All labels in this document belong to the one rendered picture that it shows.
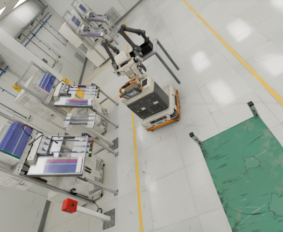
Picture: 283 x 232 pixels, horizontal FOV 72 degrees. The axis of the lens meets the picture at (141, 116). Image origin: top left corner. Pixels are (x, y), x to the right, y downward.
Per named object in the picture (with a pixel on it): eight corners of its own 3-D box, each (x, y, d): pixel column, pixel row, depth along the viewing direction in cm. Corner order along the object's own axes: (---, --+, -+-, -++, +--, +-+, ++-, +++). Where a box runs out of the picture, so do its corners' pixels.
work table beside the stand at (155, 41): (180, 83, 357) (155, 51, 311) (150, 98, 393) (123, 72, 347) (179, 68, 386) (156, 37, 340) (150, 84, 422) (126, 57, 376)
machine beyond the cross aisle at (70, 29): (119, 42, 725) (78, -3, 616) (119, 52, 665) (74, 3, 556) (94, 64, 776) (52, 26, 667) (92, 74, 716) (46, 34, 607)
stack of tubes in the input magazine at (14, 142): (32, 130, 292) (15, 120, 277) (20, 158, 255) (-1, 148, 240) (28, 133, 297) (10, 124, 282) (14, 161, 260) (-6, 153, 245)
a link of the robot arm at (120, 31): (114, 31, 277) (118, 26, 270) (118, 27, 286) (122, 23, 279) (135, 55, 290) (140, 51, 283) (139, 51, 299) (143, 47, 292)
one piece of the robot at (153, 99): (173, 112, 300) (140, 77, 252) (145, 124, 327) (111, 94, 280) (173, 97, 321) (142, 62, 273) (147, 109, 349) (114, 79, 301)
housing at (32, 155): (45, 139, 311) (43, 133, 301) (35, 165, 275) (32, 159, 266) (39, 139, 310) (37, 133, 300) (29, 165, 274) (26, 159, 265)
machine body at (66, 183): (106, 161, 369) (80, 146, 334) (103, 197, 319) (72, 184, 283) (83, 174, 394) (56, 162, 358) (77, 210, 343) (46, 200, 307)
